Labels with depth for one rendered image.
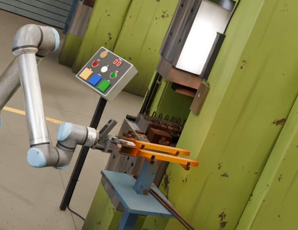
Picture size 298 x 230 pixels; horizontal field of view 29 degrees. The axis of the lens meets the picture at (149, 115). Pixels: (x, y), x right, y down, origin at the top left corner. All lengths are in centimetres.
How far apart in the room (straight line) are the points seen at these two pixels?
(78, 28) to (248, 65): 556
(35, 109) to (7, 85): 35
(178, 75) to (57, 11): 801
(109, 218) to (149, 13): 497
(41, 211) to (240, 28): 196
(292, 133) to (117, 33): 525
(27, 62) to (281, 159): 146
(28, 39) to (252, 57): 114
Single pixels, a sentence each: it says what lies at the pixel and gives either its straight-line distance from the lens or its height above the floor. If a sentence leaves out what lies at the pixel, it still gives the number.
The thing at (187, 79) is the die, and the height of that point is 131.
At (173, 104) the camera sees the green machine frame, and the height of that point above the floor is 108.
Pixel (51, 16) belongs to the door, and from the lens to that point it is 1121.
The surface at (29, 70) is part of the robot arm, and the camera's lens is 264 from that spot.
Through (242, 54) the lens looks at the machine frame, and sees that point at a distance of 298.
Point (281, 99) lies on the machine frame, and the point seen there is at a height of 143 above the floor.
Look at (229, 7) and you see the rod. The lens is 339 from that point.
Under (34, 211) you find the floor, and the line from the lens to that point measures 411.
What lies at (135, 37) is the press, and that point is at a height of 79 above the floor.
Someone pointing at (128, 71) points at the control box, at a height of 115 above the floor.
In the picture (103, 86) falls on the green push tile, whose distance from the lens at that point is 376.
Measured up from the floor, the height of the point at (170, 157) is 103.
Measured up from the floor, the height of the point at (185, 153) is 102.
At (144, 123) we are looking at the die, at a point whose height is 97.
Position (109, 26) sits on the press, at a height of 79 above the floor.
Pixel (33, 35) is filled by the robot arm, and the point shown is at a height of 136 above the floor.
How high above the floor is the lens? 188
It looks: 14 degrees down
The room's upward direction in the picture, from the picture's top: 22 degrees clockwise
